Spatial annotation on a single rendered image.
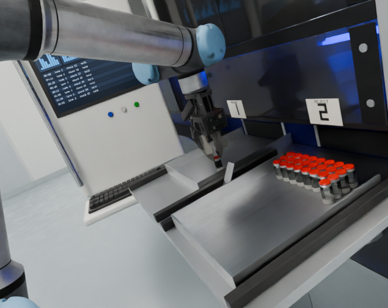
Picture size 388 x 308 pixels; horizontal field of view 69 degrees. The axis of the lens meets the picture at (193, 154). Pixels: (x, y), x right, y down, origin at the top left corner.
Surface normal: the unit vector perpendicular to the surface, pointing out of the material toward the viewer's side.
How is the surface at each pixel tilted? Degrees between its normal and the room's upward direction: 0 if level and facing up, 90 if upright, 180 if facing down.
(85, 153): 90
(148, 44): 116
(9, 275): 57
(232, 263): 0
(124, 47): 133
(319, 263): 0
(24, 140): 90
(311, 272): 0
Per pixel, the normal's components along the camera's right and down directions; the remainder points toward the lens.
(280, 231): -0.33, -0.89
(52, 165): 0.43, 0.16
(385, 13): -0.84, 0.42
